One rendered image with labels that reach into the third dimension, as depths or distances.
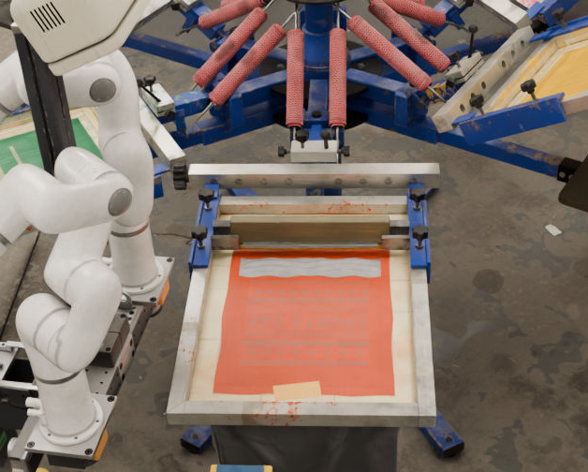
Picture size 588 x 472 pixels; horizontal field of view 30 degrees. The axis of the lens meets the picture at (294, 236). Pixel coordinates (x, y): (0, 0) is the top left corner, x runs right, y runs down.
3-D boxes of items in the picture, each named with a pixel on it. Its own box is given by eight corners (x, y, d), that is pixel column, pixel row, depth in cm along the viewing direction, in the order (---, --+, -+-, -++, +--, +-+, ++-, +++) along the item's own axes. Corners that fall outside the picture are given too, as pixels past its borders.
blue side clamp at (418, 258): (430, 284, 271) (431, 262, 267) (409, 284, 272) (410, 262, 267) (424, 211, 295) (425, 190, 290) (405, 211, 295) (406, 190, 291)
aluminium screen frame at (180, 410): (435, 427, 233) (436, 416, 231) (168, 424, 237) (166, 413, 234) (420, 206, 294) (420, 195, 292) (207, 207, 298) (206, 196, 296)
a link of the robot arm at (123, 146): (133, 25, 218) (156, 68, 204) (134, 180, 240) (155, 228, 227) (62, 32, 214) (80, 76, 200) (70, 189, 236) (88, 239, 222)
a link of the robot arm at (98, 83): (116, 56, 218) (133, 91, 207) (36, 121, 220) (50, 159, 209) (63, 1, 207) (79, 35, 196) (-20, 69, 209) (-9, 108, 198)
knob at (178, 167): (195, 195, 298) (192, 173, 293) (174, 195, 298) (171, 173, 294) (198, 179, 304) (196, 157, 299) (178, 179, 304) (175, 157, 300)
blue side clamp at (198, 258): (210, 283, 275) (207, 262, 271) (190, 283, 275) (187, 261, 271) (222, 211, 298) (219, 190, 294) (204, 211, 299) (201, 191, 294)
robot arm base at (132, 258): (89, 291, 244) (78, 238, 235) (107, 256, 254) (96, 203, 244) (155, 297, 242) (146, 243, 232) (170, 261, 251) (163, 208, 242)
